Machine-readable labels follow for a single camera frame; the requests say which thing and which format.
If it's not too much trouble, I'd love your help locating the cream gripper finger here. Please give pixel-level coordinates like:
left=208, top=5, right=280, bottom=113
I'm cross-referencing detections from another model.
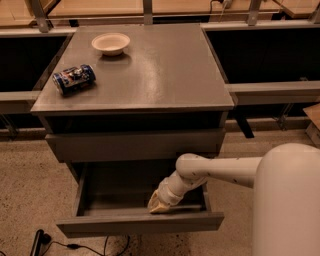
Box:
left=148, top=202, right=173, bottom=214
left=148, top=190, right=160, bottom=210

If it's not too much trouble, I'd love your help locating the black cable on floor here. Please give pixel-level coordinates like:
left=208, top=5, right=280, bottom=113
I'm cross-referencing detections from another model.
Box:
left=41, top=234, right=131, bottom=256

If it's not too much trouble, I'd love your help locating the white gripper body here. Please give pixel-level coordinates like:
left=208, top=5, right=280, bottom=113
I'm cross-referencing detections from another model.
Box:
left=158, top=178, right=184, bottom=206

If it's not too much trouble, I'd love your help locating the grey drawer cabinet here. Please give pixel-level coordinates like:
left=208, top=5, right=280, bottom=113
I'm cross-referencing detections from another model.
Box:
left=30, top=23, right=235, bottom=188

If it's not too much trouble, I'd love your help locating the grey drawer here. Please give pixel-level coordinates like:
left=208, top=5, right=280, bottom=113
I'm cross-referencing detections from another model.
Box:
left=57, top=160, right=224, bottom=238
left=46, top=128, right=225, bottom=163

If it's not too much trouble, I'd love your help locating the grey top drawer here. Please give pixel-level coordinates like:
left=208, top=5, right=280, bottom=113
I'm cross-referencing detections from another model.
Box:
left=46, top=128, right=225, bottom=163

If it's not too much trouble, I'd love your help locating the grey metal rail frame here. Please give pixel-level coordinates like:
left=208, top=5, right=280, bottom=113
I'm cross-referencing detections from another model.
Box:
left=0, top=0, right=320, bottom=141

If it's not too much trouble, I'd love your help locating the crushed blue soda can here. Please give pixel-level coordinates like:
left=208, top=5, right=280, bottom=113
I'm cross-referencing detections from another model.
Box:
left=52, top=64, right=96, bottom=95

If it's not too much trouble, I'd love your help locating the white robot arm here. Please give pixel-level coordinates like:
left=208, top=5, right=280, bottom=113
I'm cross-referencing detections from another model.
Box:
left=148, top=143, right=320, bottom=256

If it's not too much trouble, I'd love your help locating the white paper bowl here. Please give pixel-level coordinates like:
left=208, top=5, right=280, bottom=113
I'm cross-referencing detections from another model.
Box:
left=91, top=33, right=130, bottom=56

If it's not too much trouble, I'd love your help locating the wooden box at right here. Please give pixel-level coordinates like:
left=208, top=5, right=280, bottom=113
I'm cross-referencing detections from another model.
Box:
left=303, top=103, right=320, bottom=148

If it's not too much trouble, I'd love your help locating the black power adapter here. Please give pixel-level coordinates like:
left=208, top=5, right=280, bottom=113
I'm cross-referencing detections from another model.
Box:
left=30, top=229, right=51, bottom=256

